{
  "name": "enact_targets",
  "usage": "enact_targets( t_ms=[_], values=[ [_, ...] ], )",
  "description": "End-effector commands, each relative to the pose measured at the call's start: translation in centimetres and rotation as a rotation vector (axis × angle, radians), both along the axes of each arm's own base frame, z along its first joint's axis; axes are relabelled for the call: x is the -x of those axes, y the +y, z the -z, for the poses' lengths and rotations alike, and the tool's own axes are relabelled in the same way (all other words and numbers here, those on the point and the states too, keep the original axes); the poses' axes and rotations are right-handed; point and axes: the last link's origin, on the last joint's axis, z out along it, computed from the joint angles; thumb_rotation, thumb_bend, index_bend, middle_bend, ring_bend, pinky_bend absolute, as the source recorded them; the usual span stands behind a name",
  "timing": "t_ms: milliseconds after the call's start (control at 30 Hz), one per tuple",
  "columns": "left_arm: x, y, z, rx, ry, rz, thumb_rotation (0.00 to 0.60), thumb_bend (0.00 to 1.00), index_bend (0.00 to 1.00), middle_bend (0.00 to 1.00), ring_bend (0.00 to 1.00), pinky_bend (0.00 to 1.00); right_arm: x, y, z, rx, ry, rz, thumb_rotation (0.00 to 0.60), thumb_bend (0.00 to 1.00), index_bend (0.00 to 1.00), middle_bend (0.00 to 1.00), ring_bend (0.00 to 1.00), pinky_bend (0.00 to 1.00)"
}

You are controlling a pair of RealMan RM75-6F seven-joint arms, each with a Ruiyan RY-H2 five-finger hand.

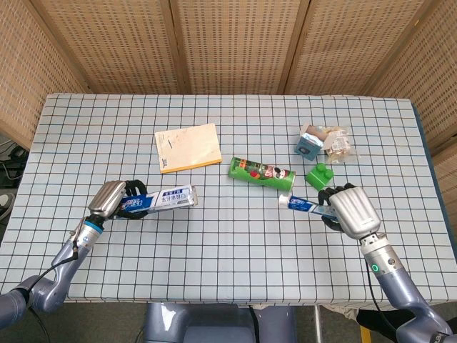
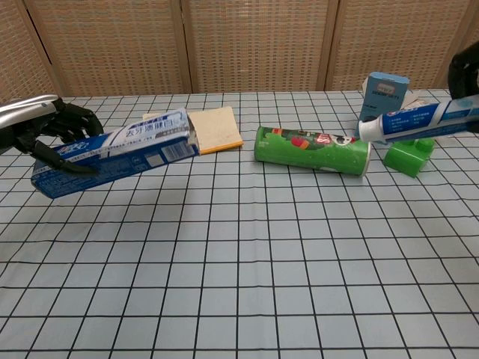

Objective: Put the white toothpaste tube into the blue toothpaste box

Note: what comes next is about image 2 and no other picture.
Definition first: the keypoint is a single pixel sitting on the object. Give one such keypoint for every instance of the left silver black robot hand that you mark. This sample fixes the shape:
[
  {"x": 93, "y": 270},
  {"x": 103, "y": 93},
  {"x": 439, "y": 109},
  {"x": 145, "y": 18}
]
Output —
[{"x": 26, "y": 112}]

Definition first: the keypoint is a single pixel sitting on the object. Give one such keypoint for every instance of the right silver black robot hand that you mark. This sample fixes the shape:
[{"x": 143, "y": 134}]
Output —
[{"x": 464, "y": 75}]

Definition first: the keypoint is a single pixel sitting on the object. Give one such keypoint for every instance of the blue white toothpaste tube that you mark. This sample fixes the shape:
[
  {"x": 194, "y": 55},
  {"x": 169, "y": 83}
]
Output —
[{"x": 411, "y": 123}]

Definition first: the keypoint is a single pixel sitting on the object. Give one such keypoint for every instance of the blue white toothpaste box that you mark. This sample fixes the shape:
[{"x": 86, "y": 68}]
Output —
[{"x": 123, "y": 153}]

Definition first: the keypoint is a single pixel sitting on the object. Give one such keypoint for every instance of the clear bag of pastry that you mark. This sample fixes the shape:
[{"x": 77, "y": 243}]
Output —
[{"x": 414, "y": 100}]

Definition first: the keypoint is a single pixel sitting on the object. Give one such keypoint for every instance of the small light blue carton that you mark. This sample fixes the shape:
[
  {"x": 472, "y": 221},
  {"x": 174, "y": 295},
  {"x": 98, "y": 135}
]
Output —
[{"x": 383, "y": 93}]

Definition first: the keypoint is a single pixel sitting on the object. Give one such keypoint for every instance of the green toy building brick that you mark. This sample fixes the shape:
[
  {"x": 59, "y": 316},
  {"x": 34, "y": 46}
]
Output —
[{"x": 406, "y": 159}]

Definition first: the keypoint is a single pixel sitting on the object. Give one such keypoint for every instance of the green chips can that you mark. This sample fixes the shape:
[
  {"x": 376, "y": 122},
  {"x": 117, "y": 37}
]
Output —
[{"x": 310, "y": 149}]

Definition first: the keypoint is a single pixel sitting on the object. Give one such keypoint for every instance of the cream notepad with orange edge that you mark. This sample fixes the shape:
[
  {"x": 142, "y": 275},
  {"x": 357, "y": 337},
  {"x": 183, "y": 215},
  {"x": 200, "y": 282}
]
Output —
[{"x": 219, "y": 129}]

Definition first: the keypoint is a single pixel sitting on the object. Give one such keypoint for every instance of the woven bamboo folding screen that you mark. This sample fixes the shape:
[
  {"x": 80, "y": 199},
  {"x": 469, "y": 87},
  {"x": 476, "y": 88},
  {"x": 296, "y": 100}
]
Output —
[{"x": 243, "y": 45}]

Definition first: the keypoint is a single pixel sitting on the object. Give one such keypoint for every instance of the light blue checkered tablecloth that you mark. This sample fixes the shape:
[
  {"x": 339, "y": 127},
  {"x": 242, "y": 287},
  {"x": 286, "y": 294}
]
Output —
[{"x": 224, "y": 280}]

